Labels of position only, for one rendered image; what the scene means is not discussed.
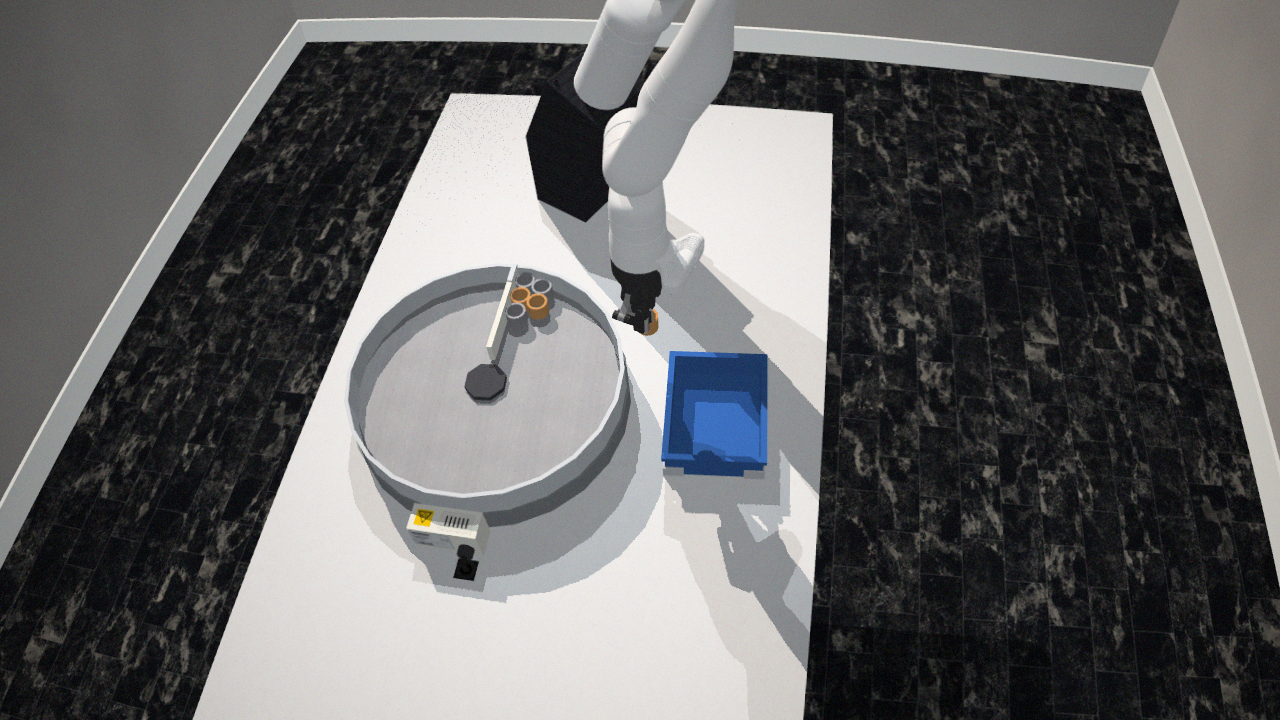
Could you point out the bronze bushing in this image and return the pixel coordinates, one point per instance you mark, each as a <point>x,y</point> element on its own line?
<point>653,327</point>
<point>520,293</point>
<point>536,300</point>

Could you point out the blue open-top crate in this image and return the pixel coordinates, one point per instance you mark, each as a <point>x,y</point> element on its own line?
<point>713,408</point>

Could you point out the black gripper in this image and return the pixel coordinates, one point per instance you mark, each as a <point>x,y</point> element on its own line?
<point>638,297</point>

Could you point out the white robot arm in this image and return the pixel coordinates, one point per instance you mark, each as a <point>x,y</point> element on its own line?
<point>681,87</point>

